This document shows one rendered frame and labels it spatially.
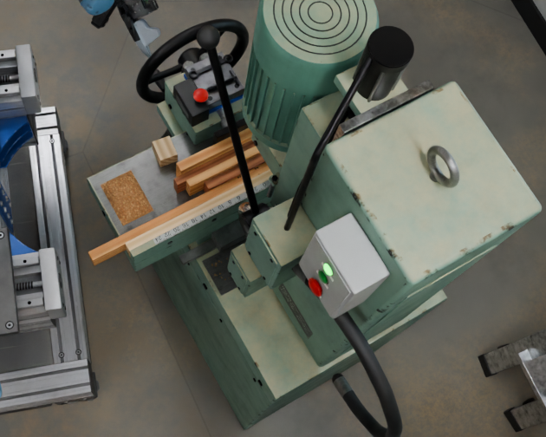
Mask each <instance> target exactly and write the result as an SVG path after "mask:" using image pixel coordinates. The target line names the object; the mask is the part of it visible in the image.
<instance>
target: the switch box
mask: <svg viewBox="0 0 546 437"><path fill-rule="evenodd" d="M326 262H328V263H329V264H330V266H331V267H332V269H333V272H334V275H333V276H331V277H332V278H333V279H334V281H333V282H332V280H331V279H330V277H329V275H328V274H327V273H326V272H325V273H326V274H327V276H328V280H329V284H327V286H328V289H327V288H326V286H325V285H324V283H323V282H322V281H321V279H320V278H319V276H318V273H317V272H316V271H319V269H323V270H324V268H323V266H322V263H324V264H325V263H326ZM299 265H300V267H301V269H302V271H303V273H304V274H305V276H306V278H307V279H308V280H309V279H310V278H311V277H312V278H313V279H316V280H317V281H318V283H319V284H320V286H321V287H322V295H321V298H320V297H319V299H320V300H321V302H322V304H323V306H324V308H325V309H326V311H327V312H328V314H329V316H331V317H332V318H333V319H334V318H337V317H338V316H340V315H342V314H343V313H345V312H347V311H349V310H351V309H352V308H354V307H355V306H357V305H359V304H361V303H363V302H364V301H365V300H366V299H367V298H368V297H369V296H370V295H371V294H372V293H373V292H374V291H375V290H376V289H377V288H378V287H379V286H380V285H381V284H382V283H383V282H384V281H385V280H386V279H387V278H388V277H389V275H390V272H389V270H388V269H387V267H386V266H385V264H384V263H383V261H382V260H381V258H380V256H379V254H378V253H377V251H376V250H375V249H374V247H373V245H372V243H371V242H370V240H369V239H368V237H367V235H366V233H365V232H364V231H363V230H362V228H361V226H360V224H359V223H358V221H357V220H356V218H355V216H354V214H353V213H349V214H347V215H345V216H343V217H341V218H339V219H337V220H336V221H334V222H332V223H330V224H328V225H326V226H324V227H323V228H321V229H319V230H317V231H316V232H315V235H314V236H313V237H312V239H311V241H310V243H309V246H308V248H307V249H306V251H305V252H304V254H303V256H302V259H301V260H300V262H299Z"/></svg>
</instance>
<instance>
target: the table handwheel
mask: <svg viewBox="0 0 546 437"><path fill-rule="evenodd" d="M205 25H211V26H213V27H215V28H216V29H217V30H218V32H219V35H220V36H221V35H223V33H224V32H225V31H229V32H233V33H235V34H236V35H237V42H236V44H235V46H234V48H233V50H232V51H231V52H230V54H229V55H232V57H233V60H232V62H230V65H231V67H232V68H233V67H234V66H235V65H236V64H237V63H238V61H239V60H240V59H241V57H242V56H243V54H244V52H245V50H246V48H247V46H248V43H249V33H248V30H247V29H246V27H245V26H244V25H243V24H242V23H240V22H239V21H237V20H234V19H229V18H222V19H215V20H210V21H207V22H204V23H200V24H197V25H195V26H192V27H190V28H189V29H186V30H184V31H182V32H180V33H179V34H177V35H176V36H174V37H173V38H171V39H170V40H168V41H167V42H165V43H164V44H163V45H161V46H160V47H159V48H158V49H157V50H156V51H155V52H154V53H153V54H152V55H151V56H150V57H149V58H148V59H147V60H146V62H145V63H144V65H143V66H142V68H141V69H140V72H139V74H138V76H137V80H136V89H137V92H138V94H139V96H140V97H141V98H142V99H143V100H145V101H148V102H151V103H158V104H159V103H161V102H162V101H164V100H165V92H155V91H152V90H151V89H150V88H149V87H148V85H149V84H151V83H153V82H156V81H159V80H161V79H163V78H166V77H168V76H170V75H175V74H177V73H179V72H181V71H182V67H183V64H184V62H186V61H192V62H193V63H197V62H199V57H200V56H201V55H202V54H204V53H207V49H203V48H201V49H199V48H190V49H187V50H186V51H184V52H183V53H182V54H181V55H180V56H179V59H178V63H179V64H178V65H176V66H174V67H171V68H169V69H166V70H164V71H161V72H159V73H157V74H154V75H153V73H154V71H155V70H156V69H157V68H158V66H159V65H160V64H161V63H162V62H163V61H164V60H165V59H167V58H168V57H169V56H170V55H172V54H173V53H174V52H176V51H177V50H179V49H181V48H182V47H184V46H185V45H186V44H188V43H190V42H193V41H195V40H197V33H198V30H199V29H200V28H202V27H203V26H205Z"/></svg>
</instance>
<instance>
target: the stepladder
mask: <svg viewBox="0 0 546 437"><path fill-rule="evenodd" d="M478 359H479V361H480V364H481V367H482V369H483V371H484V375H485V377H490V376H493V375H496V374H497V372H500V371H502V370H505V369H508V368H511V367H514V366H516V365H518V364H520V366H521V368H522V370H523V372H524V374H525V376H526V377H527V379H528V381H529V383H530V386H531V387H532V389H533V391H534V393H535V395H536V398H537V401H535V399H534V398H530V399H528V400H527V401H525V402H524V403H523V405H522V406H520V407H517V408H515V407H513V408H509V409H507V410H506V411H504V415H505V416H506V418H507V419H508V421H509V423H510V424H511V425H512V427H513V429H514V430H515V432H520V431H522V430H524V429H525V428H526V427H531V426H534V425H537V424H540V423H543V422H546V329H544V330H542V331H539V332H537V333H535V334H533V335H531V336H527V337H525V338H523V339H521V340H519V341H516V342H514V343H511V344H508V343H507V344H504V345H501V346H499V347H497V350H494V351H492V352H490V353H489V352H488V353H485V354H482V355H479V356H478Z"/></svg>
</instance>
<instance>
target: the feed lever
mask: <svg viewBox="0 0 546 437"><path fill-rule="evenodd" d="M219 41H220V35H219V32H218V30H217V29H216V28H215V27H213V26H211V25H205V26H203V27H202V28H200V29H199V30H198V33H197V42H198V44H199V46H200V47H202V48H203V49H207V53H208V56H209V59H210V63H211V68H212V71H213V74H214V78H215V81H216V84H217V88H218V93H219V96H220V100H221V103H222V106H223V110H224V115H225V119H226V121H227V125H228V128H229V131H230V135H231V140H232V144H233V146H234V150H235V154H236V156H237V163H238V165H239V169H240V172H241V175H242V179H243V182H244V188H245V191H246V194H247V197H248V200H249V204H250V209H249V210H247V211H245V212H242V213H241V214H240V215H239V222H240V225H241V226H242V228H243V230H244V233H245V235H246V236H247V237H248V234H249V230H250V225H251V222H252V219H253V218H255V217H256V216H257V215H259V214H261V213H263V212H266V211H268V210H269V209H270V208H269V207H268V206H267V205H266V204H264V203H261V204H259V205H258V204H257V199H256V195H255V192H254V188H253V185H252V182H251V178H250V173H249V169H248V166H247V162H246V159H245V156H244V150H243V147H242V143H241V140H240V136H239V133H238V130H237V123H236V121H235V117H234V114H233V110H232V107H231V101H230V97H229V95H228V91H227V87H226V84H225V81H224V75H223V72H222V69H221V65H220V61H219V59H218V52H217V49H216V47H217V46H218V44H219Z"/></svg>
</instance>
